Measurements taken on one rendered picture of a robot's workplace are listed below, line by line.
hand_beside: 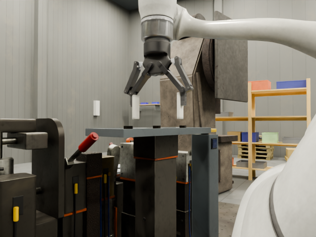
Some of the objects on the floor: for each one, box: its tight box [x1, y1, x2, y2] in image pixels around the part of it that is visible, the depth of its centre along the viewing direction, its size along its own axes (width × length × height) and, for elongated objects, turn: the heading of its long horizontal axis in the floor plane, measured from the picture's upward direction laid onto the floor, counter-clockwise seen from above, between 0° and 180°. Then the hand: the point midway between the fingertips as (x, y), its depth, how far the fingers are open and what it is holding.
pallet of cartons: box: [284, 148, 295, 161], centre depth 858 cm, size 115×88×64 cm
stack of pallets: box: [237, 135, 274, 160], centre depth 936 cm, size 109×75×77 cm
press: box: [160, 11, 248, 194], centre depth 473 cm, size 153×137×298 cm
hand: (157, 115), depth 76 cm, fingers open, 13 cm apart
